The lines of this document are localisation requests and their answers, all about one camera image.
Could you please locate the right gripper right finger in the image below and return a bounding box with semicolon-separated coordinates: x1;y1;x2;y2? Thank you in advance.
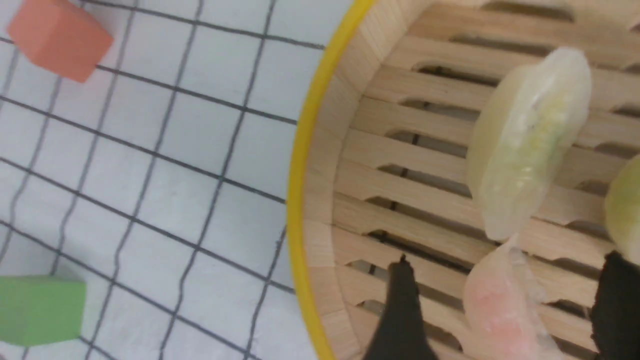
590;251;640;360

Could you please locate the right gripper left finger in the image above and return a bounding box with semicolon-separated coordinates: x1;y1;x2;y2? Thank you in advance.
363;254;438;360

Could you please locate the pink dumpling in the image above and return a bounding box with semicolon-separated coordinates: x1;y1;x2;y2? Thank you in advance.
462;234;564;360

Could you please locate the pale green dumpling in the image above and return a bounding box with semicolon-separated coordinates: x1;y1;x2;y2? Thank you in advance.
466;47;593;242

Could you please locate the bamboo steamer tray yellow rim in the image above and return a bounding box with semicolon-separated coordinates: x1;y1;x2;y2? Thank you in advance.
287;0;639;360

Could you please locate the white grid tablecloth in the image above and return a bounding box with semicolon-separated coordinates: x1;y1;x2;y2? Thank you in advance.
1;0;352;360

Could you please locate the green foam cube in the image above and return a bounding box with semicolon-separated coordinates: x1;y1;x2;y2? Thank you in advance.
0;275;87;347

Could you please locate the orange foam cube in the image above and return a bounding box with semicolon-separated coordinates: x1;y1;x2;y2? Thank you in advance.
7;0;114;84

